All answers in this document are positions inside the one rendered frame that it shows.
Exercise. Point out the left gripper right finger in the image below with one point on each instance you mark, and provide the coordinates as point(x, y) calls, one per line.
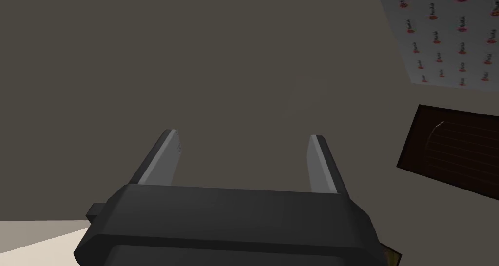
point(322, 168)

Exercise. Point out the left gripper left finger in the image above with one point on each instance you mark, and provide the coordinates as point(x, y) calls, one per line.
point(159, 162)

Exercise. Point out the white red-patterned wall hanging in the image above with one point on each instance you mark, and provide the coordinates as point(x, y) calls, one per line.
point(448, 36)

